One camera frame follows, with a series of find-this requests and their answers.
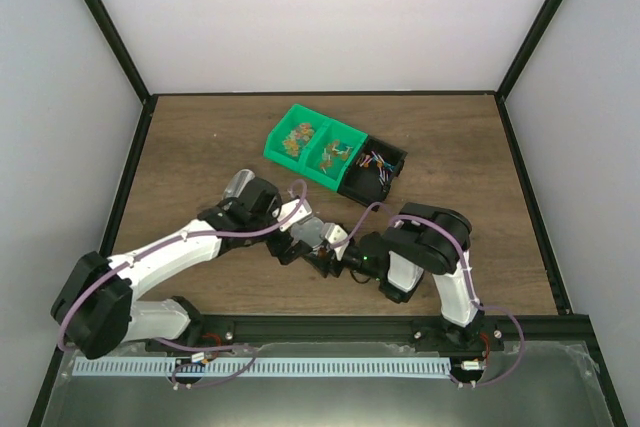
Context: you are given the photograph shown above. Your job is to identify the clear plastic jar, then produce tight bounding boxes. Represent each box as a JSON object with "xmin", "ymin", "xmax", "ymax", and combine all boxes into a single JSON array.
[{"xmin": 310, "ymin": 242, "xmax": 331, "ymax": 259}]

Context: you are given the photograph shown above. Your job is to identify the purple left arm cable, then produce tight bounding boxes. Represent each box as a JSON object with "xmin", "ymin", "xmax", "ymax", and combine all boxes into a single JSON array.
[{"xmin": 57, "ymin": 179, "xmax": 309, "ymax": 391}]

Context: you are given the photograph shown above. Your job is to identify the green bin with star candies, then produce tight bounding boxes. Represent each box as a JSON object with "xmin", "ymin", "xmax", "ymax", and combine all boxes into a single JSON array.
[{"xmin": 263, "ymin": 104, "xmax": 329, "ymax": 172}]

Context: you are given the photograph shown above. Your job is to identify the black bin with lollipops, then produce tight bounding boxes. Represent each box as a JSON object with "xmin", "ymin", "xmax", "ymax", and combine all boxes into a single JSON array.
[{"xmin": 337, "ymin": 136, "xmax": 407, "ymax": 207}]

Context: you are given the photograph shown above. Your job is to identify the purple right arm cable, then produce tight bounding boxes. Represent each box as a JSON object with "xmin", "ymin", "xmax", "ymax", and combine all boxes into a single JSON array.
[{"xmin": 334, "ymin": 201, "xmax": 527, "ymax": 389}]

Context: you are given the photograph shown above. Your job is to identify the silver metal scoop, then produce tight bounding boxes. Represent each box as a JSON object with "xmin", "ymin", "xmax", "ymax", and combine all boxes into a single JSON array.
[{"xmin": 222, "ymin": 169, "xmax": 255, "ymax": 200}]

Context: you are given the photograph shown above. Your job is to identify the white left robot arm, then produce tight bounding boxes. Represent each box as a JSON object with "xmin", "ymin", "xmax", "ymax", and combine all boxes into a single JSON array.
[{"xmin": 51, "ymin": 177, "xmax": 312, "ymax": 359}]

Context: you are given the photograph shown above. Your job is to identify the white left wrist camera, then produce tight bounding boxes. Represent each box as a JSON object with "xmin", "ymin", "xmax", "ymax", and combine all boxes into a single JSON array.
[{"xmin": 277, "ymin": 199, "xmax": 313, "ymax": 232}]

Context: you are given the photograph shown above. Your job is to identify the silver metal jar lid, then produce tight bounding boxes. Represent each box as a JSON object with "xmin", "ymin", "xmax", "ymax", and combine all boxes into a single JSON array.
[{"xmin": 290, "ymin": 216, "xmax": 325, "ymax": 248}]

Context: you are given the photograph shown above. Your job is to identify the green bin with lollipops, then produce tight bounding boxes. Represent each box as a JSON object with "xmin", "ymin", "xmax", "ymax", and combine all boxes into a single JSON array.
[{"xmin": 302, "ymin": 119, "xmax": 368, "ymax": 191}]

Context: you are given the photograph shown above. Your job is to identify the light blue slotted strip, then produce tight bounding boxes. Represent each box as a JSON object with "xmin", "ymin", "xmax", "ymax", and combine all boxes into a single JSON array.
[{"xmin": 72, "ymin": 357, "xmax": 451, "ymax": 379}]

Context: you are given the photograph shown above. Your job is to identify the black front mounting rail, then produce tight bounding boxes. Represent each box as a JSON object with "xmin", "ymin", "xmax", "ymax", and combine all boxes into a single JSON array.
[{"xmin": 64, "ymin": 314, "xmax": 591, "ymax": 354}]

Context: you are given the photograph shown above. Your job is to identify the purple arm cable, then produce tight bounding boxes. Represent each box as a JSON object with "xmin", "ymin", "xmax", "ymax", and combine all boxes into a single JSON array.
[
  {"xmin": 57, "ymin": 179, "xmax": 309, "ymax": 391},
  {"xmin": 334, "ymin": 201, "xmax": 527, "ymax": 389}
]

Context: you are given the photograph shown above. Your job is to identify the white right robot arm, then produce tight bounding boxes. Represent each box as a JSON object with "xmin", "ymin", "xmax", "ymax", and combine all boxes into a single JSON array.
[{"xmin": 292, "ymin": 202, "xmax": 483, "ymax": 350}]

